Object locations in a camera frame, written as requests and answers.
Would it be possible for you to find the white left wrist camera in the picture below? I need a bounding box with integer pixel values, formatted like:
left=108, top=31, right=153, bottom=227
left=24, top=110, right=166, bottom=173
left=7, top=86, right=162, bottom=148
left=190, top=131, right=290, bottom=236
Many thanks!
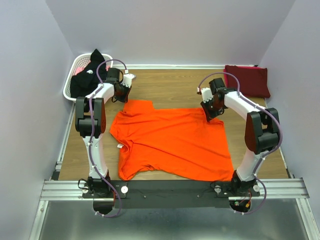
left=121, top=73, right=136, bottom=89

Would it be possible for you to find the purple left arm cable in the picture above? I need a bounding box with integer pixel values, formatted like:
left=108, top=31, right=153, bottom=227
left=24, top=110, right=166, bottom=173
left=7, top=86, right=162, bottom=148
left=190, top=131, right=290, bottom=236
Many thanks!
left=88, top=58, right=130, bottom=219

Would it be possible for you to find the aluminium extrusion rail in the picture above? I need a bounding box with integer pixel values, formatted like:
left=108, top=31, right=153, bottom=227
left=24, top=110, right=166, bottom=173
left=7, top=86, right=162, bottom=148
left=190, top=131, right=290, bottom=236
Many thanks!
left=40, top=178, right=310, bottom=201

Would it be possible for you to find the white plastic laundry basket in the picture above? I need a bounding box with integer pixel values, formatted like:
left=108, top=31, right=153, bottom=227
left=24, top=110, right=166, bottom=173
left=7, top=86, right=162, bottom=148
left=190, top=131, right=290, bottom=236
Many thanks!
left=63, top=53, right=114, bottom=102

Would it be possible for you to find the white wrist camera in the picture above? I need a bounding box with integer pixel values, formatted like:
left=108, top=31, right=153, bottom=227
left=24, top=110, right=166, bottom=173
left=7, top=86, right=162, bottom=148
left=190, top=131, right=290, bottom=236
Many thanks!
left=121, top=73, right=136, bottom=89
left=200, top=87, right=213, bottom=103

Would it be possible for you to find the pink garment in basket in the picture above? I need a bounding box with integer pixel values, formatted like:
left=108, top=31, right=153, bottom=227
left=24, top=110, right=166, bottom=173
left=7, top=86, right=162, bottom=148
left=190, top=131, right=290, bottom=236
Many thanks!
left=72, top=65, right=110, bottom=76

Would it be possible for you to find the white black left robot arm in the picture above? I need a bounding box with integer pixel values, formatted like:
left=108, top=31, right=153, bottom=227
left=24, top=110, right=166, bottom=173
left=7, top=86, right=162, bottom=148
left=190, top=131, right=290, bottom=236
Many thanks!
left=75, top=67, right=136, bottom=198

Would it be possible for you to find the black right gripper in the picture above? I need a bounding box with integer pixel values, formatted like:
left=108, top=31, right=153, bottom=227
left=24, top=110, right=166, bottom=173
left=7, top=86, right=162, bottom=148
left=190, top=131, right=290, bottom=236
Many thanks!
left=199, top=97, right=223, bottom=122

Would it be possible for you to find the folded maroon t shirt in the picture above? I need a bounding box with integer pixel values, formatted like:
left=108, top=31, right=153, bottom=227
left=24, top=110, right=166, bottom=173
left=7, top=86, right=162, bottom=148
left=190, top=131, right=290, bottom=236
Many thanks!
left=224, top=65, right=271, bottom=98

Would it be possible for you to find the orange t shirt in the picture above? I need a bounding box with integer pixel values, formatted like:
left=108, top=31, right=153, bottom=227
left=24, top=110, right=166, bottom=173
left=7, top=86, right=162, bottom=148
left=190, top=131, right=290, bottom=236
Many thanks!
left=109, top=100, right=234, bottom=182

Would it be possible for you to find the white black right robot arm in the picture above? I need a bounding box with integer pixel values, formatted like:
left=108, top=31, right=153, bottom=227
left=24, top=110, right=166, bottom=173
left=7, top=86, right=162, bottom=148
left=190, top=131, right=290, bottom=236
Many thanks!
left=197, top=78, right=283, bottom=196

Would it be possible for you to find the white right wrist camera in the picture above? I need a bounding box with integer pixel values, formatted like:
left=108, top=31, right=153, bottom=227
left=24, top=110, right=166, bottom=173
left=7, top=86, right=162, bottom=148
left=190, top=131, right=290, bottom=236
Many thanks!
left=200, top=87, right=213, bottom=103

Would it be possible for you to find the black t shirt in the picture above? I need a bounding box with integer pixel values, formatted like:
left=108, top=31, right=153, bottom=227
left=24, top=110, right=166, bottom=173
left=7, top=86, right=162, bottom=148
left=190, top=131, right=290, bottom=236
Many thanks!
left=70, top=49, right=105, bottom=99

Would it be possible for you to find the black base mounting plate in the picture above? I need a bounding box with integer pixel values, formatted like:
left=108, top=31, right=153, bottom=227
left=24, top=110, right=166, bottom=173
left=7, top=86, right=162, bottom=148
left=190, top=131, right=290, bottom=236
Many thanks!
left=79, top=179, right=260, bottom=214

